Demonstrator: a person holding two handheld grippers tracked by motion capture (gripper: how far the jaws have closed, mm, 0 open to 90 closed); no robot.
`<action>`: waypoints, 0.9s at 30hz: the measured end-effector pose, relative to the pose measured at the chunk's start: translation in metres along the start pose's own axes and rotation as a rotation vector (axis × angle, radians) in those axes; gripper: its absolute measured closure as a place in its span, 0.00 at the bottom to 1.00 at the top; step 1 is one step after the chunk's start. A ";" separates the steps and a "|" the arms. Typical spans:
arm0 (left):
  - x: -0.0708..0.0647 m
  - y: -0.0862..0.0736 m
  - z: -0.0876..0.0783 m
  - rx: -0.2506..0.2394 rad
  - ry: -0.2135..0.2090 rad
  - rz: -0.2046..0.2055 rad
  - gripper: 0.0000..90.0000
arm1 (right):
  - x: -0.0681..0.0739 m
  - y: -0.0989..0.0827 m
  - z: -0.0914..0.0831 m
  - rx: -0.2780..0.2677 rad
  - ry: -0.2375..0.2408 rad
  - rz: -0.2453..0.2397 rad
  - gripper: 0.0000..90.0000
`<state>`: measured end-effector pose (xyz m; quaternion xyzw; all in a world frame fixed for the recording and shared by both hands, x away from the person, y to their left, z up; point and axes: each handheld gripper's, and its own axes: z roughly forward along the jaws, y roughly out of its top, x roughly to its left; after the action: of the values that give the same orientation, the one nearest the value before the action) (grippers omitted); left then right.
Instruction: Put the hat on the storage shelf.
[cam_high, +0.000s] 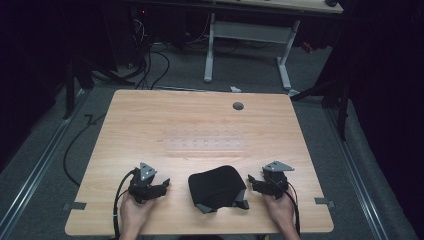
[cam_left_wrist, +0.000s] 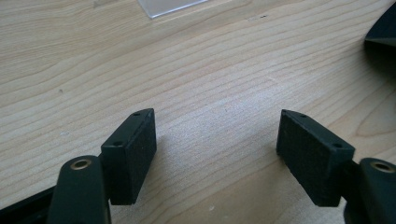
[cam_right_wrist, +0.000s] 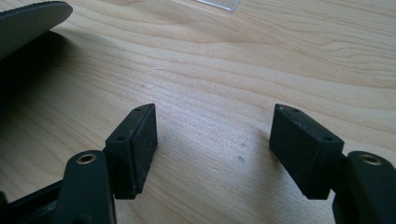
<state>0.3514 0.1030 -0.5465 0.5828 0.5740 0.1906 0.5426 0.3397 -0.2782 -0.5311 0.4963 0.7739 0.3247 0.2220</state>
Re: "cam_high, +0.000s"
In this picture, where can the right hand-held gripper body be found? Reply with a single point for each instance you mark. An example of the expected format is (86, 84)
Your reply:
(275, 181)

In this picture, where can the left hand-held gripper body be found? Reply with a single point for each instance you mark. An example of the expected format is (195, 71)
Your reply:
(144, 181)

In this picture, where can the person's right hand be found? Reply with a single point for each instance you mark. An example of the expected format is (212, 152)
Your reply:
(281, 213)

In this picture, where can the person's left hand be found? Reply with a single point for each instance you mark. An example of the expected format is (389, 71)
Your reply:
(133, 213)

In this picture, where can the grey tape piece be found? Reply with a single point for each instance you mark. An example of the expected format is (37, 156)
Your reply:
(75, 206)
(324, 202)

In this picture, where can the clear plastic strip with dots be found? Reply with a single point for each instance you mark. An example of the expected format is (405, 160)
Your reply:
(205, 143)

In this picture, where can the grey table grommet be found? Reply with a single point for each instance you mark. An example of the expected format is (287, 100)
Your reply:
(238, 106)

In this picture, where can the white paper scrap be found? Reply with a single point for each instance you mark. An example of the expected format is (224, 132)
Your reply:
(235, 89)

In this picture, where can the black metal stand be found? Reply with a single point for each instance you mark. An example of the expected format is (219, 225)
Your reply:
(75, 83)
(335, 96)

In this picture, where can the red object under desk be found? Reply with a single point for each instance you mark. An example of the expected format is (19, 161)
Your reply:
(307, 46)

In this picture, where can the white-framed desk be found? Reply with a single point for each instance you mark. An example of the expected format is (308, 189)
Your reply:
(253, 31)

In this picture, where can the black computer mouse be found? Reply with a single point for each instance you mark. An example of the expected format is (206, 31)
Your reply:
(331, 3)

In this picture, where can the metal floor rail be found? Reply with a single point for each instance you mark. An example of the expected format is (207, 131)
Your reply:
(356, 173)
(36, 170)

